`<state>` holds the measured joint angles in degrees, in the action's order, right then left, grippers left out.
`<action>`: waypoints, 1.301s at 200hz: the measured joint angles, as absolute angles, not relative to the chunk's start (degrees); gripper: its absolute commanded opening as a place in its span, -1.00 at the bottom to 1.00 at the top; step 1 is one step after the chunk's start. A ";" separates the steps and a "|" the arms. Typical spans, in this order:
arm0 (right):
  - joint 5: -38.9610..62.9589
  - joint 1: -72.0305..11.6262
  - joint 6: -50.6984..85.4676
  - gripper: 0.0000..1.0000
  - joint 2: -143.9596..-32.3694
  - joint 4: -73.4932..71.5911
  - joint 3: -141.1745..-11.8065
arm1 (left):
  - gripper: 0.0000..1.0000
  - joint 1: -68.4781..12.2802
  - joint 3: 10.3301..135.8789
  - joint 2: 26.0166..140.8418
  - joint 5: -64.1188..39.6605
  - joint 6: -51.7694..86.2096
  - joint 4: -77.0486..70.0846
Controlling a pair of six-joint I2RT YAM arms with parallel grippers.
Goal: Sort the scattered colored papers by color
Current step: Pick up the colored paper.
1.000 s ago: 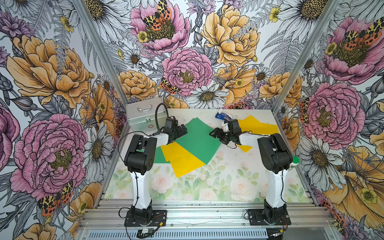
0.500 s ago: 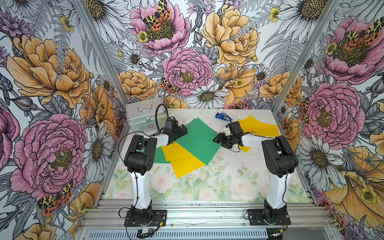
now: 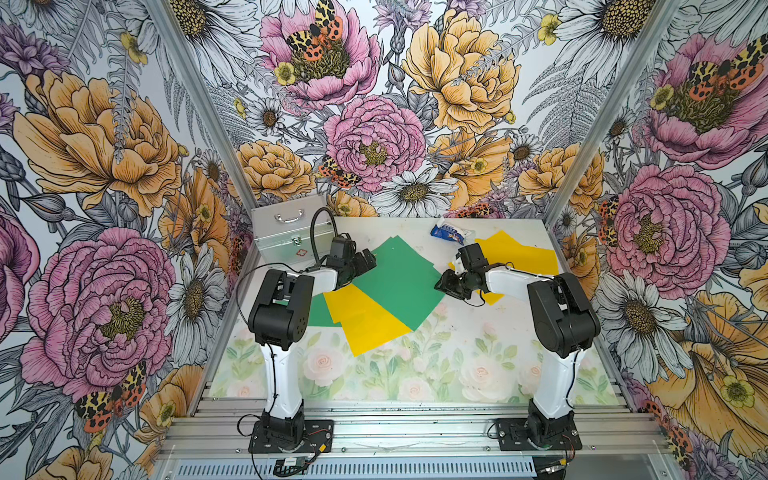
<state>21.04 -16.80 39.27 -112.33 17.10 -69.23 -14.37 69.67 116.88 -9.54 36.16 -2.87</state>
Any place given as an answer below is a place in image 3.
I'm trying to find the blue white snack packet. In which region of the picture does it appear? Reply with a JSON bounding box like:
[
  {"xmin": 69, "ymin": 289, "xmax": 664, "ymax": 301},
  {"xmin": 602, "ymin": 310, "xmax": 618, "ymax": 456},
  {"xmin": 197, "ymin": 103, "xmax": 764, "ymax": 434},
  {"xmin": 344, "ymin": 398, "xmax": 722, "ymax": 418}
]
[{"xmin": 430, "ymin": 218, "xmax": 476, "ymax": 246}]

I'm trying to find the aluminium corner post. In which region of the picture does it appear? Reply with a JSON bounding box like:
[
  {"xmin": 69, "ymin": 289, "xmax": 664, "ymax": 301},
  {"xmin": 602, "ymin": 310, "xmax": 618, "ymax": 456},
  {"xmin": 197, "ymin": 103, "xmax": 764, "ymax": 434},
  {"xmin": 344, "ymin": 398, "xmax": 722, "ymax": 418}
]
[
  {"xmin": 147, "ymin": 1, "xmax": 258, "ymax": 213},
  {"xmin": 544, "ymin": 1, "xmax": 680, "ymax": 228}
]

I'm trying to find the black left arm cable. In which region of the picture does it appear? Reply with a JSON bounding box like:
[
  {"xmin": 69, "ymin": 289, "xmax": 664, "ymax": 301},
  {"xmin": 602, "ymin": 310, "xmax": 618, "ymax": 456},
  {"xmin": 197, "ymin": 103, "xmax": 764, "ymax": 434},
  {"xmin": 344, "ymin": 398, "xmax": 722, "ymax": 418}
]
[{"xmin": 308, "ymin": 206, "xmax": 340, "ymax": 268}]

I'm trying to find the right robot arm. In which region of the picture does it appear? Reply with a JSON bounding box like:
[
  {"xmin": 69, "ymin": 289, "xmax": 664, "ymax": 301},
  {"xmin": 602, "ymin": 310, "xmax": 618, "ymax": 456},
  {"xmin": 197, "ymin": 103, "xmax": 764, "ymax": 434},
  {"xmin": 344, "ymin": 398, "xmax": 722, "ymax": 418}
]
[{"xmin": 435, "ymin": 263, "xmax": 600, "ymax": 455}]

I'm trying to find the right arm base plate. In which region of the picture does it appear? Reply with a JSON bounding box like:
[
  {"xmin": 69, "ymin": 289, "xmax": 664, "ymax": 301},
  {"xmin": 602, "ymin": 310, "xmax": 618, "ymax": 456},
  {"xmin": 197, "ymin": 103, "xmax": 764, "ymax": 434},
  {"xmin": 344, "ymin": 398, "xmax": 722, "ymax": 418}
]
[{"xmin": 493, "ymin": 416, "xmax": 583, "ymax": 451}]

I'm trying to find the yellow paper sheet under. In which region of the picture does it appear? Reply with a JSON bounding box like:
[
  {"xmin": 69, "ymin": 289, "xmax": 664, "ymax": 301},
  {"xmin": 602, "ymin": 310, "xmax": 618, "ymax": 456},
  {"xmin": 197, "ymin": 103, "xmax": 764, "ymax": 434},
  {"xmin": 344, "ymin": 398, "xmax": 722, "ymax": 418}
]
[{"xmin": 449, "ymin": 263, "xmax": 502, "ymax": 307}]

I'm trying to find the silver metal case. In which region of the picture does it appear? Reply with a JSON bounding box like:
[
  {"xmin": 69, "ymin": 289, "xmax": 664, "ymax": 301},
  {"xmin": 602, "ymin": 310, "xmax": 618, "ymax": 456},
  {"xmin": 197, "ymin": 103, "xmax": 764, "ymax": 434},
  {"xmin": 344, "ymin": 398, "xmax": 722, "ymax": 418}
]
[{"xmin": 251, "ymin": 194, "xmax": 326, "ymax": 266}]

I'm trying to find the aluminium rail frame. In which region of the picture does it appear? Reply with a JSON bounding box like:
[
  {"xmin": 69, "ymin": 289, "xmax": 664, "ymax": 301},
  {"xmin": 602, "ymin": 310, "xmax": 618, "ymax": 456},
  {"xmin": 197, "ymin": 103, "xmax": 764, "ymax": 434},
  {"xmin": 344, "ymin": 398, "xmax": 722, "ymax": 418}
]
[{"xmin": 158, "ymin": 394, "xmax": 670, "ymax": 460}]

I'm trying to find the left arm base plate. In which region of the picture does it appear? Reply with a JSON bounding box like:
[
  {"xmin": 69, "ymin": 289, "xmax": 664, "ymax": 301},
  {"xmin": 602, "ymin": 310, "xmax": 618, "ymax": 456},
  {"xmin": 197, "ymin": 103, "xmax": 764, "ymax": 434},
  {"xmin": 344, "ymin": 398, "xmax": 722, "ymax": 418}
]
[{"xmin": 248, "ymin": 418, "xmax": 335, "ymax": 454}]

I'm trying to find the yellow paper sheet top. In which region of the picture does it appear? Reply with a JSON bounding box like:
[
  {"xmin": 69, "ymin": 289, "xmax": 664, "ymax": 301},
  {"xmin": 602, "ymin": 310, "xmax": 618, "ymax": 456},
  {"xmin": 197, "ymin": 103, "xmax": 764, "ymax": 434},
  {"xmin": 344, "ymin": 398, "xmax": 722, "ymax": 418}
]
[{"xmin": 476, "ymin": 231, "xmax": 559, "ymax": 276}]

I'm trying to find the aluminium corner post left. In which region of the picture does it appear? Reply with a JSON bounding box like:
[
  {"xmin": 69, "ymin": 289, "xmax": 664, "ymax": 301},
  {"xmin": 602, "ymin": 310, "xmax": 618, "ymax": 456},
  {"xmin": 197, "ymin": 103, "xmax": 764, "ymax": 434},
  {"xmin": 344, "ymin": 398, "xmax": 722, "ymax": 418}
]
[{"xmin": 147, "ymin": 1, "xmax": 258, "ymax": 213}]

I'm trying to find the yellow paper sheet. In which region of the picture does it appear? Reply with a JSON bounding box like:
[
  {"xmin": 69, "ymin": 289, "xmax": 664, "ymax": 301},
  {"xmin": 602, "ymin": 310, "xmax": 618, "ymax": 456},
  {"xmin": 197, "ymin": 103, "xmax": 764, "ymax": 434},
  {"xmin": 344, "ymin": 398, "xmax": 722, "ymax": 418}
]
[
  {"xmin": 323, "ymin": 284, "xmax": 388, "ymax": 324},
  {"xmin": 341, "ymin": 308, "xmax": 412, "ymax": 356},
  {"xmin": 476, "ymin": 231, "xmax": 559, "ymax": 276}
]

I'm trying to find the aluminium corner post right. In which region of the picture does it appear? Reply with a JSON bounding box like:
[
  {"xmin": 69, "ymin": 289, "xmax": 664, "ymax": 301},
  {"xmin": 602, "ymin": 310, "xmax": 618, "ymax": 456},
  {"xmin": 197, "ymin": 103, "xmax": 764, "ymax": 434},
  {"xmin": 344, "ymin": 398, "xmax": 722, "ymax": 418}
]
[{"xmin": 544, "ymin": 1, "xmax": 680, "ymax": 228}]

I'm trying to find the large green paper sheet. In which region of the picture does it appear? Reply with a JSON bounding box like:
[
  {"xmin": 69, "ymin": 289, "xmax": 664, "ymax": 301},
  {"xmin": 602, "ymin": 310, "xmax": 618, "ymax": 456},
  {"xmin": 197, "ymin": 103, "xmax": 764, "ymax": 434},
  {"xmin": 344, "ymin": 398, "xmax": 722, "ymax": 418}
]
[{"xmin": 353, "ymin": 236, "xmax": 445, "ymax": 331}]

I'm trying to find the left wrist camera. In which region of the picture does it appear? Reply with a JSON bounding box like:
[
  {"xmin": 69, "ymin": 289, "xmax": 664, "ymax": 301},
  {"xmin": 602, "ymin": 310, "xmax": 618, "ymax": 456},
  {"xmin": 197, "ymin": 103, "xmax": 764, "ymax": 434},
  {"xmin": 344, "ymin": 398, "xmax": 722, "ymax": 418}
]
[{"xmin": 329, "ymin": 233, "xmax": 356, "ymax": 262}]

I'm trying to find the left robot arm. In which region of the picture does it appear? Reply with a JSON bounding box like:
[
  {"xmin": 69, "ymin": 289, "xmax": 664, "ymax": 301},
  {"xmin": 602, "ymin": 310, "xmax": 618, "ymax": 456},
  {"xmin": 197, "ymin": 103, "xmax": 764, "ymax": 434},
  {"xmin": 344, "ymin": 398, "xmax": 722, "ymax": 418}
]
[{"xmin": 246, "ymin": 249, "xmax": 377, "ymax": 453}]

